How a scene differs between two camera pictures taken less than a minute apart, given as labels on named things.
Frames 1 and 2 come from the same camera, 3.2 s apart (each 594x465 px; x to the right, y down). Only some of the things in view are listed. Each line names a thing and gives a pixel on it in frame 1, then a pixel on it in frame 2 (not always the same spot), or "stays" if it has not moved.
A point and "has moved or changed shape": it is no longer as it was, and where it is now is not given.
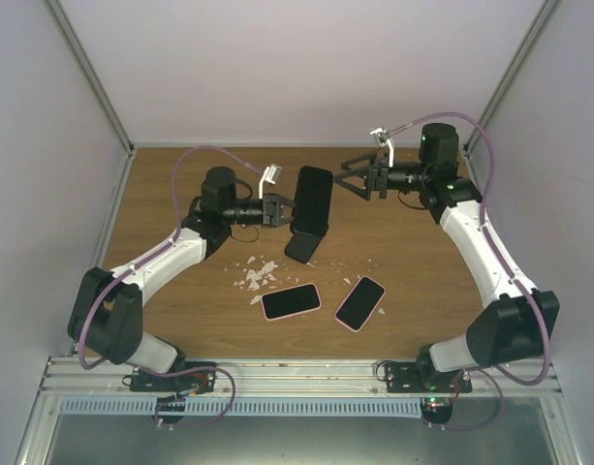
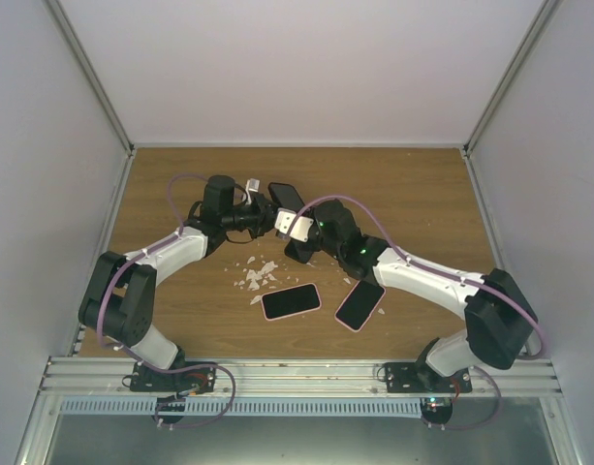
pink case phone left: (291, 301) stays
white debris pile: (255, 277) stays
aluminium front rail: (298, 378) stays
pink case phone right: (359, 304) stays
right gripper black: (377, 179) -> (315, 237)
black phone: (312, 203) has moved or changed shape
